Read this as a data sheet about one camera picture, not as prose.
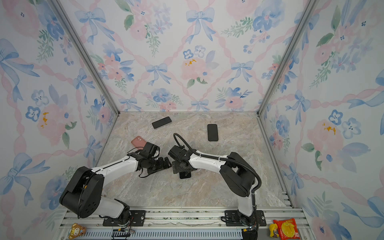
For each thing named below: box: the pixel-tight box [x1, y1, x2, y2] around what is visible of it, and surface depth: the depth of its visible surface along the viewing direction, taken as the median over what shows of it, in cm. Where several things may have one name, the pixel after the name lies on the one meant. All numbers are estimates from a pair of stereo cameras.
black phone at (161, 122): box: [151, 116, 172, 129], surface depth 116 cm
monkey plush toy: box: [68, 222, 86, 240], surface depth 70 cm
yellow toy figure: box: [269, 223, 279, 238], surface depth 71 cm
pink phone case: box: [131, 136, 147, 150], surface depth 105 cm
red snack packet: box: [273, 218, 301, 240], surface depth 72 cm
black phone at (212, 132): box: [207, 124, 219, 142], surface depth 112 cm
